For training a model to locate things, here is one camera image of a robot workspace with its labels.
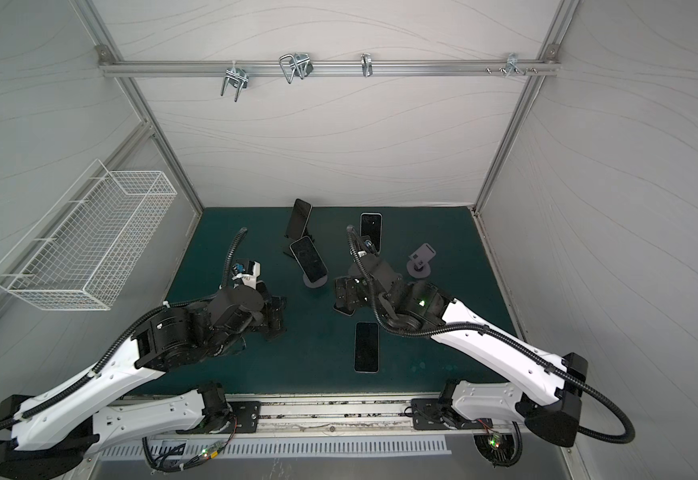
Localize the metal u-bolt clamp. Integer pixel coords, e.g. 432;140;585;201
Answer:
220;64;249;102
279;53;314;84

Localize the teal-edged phone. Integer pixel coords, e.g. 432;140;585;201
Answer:
354;323;380;373

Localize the metal U-bolt clamp centre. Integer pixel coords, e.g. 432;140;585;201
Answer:
279;53;314;84

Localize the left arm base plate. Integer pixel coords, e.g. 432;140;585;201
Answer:
178;401;261;435

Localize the metal bracket right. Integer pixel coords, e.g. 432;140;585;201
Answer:
485;53;537;77

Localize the metal U-bolt clamp left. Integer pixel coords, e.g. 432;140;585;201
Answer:
220;64;249;102

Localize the green table mat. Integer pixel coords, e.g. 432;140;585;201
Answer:
142;207;514;395

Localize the metal clamp small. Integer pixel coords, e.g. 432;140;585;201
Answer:
360;53;373;78

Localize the phone on black back stand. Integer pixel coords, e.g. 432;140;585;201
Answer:
285;198;312;240

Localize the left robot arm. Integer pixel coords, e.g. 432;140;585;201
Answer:
0;283;287;479

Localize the aluminium cross rail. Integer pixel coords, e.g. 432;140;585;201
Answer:
99;57;562;78

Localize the white wire basket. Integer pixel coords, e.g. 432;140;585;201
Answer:
0;159;177;311

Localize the pink-edged phone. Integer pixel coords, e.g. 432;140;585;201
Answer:
333;304;355;317

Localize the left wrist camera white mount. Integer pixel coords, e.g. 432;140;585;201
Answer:
231;260;261;289

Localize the black stand back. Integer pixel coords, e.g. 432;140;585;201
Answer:
283;238;300;260

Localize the right base cable bundle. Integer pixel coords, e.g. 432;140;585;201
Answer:
473;419;524;468

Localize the slotted cable duct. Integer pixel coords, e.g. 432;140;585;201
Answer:
100;435;452;461

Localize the left base cable bundle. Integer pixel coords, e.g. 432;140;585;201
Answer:
142;413;239;474

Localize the purple stand front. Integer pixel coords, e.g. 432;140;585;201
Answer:
406;243;437;279

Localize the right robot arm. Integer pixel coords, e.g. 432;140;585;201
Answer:
335;253;636;447

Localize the base cable bundle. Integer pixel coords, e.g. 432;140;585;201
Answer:
473;419;524;468
142;413;239;474

